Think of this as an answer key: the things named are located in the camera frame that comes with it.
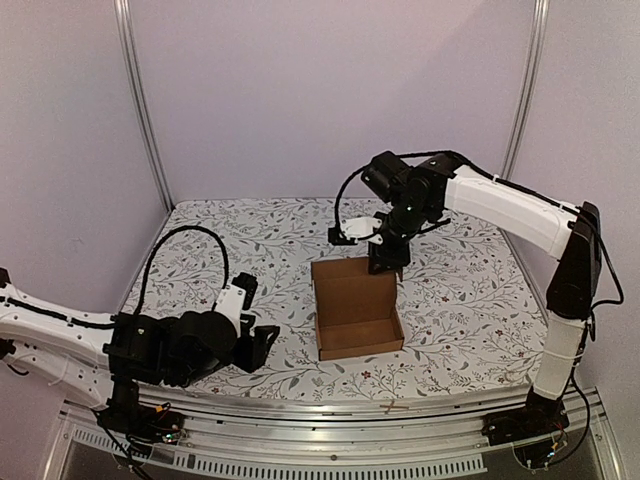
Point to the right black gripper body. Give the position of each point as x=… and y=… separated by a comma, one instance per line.
x=388, y=255

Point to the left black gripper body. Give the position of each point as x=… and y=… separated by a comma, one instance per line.
x=251, y=359

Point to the brown cardboard box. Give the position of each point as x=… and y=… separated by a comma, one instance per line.
x=356, y=311

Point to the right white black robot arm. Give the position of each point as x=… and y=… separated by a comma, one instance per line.
x=448, y=181

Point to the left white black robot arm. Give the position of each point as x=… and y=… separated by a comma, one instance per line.
x=92, y=355

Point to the small wooden stick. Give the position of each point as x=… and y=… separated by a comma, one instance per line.
x=391, y=406

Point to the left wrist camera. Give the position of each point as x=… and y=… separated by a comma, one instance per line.
x=237, y=296

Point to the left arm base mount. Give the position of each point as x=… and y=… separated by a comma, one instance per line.
x=137, y=422

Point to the aluminium front rail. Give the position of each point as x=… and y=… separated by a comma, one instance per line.
x=230, y=437

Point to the right aluminium frame post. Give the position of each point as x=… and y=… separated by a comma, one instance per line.
x=528, y=84

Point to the aluminium frame post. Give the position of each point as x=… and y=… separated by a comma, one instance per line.
x=528, y=84
x=124, y=23

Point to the left aluminium frame post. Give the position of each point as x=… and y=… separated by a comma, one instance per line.
x=124, y=23

